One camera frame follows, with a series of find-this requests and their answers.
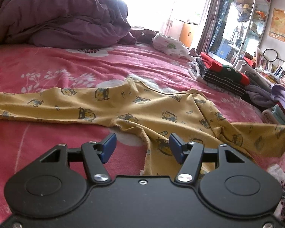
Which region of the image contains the purple duvet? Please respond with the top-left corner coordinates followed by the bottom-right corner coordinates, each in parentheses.
top-left (0, 0), bottom-right (157, 50)

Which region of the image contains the row of books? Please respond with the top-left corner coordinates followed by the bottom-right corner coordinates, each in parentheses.
top-left (256, 54), bottom-right (285, 79)

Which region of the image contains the white garment with green print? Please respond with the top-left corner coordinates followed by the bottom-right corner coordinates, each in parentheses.
top-left (152, 33), bottom-right (191, 59)

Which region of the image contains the grey folded garment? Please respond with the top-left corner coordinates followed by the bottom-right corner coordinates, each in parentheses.
top-left (242, 70), bottom-right (279, 108)

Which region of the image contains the brown patterned curtain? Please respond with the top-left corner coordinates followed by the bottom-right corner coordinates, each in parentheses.
top-left (196, 0), bottom-right (226, 53)

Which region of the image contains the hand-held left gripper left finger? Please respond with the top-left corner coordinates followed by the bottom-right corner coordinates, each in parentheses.
top-left (39, 133), bottom-right (117, 184)

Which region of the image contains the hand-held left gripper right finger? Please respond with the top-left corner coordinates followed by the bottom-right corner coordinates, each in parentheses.
top-left (169, 133), bottom-right (250, 184)

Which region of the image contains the pale green folded cloth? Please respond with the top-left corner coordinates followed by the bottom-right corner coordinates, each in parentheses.
top-left (262, 104), bottom-right (285, 125)

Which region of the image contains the red and green knitted sweater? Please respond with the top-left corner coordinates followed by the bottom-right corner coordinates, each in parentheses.
top-left (201, 52), bottom-right (250, 86)

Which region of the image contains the orange wooden cabinet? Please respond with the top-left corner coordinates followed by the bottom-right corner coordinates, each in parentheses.
top-left (179, 20), bottom-right (199, 49)

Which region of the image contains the yellow wall poster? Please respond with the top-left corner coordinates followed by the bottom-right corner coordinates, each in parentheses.
top-left (268, 8), bottom-right (285, 43)

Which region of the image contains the yellow printed pajama top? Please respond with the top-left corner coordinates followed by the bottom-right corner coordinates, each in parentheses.
top-left (0, 77), bottom-right (285, 177)

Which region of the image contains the pink floral bedsheet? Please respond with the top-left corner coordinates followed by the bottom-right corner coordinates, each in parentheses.
top-left (0, 41), bottom-right (285, 221)

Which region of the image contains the dark striped folded garment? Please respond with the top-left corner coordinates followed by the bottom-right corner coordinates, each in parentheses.
top-left (196, 57), bottom-right (248, 98)

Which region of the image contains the glass display cabinet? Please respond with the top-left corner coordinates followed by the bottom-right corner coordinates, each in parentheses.
top-left (209, 0), bottom-right (283, 64)

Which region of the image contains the lavender folded garment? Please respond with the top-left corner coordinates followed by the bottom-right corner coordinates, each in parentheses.
top-left (271, 83), bottom-right (285, 112)

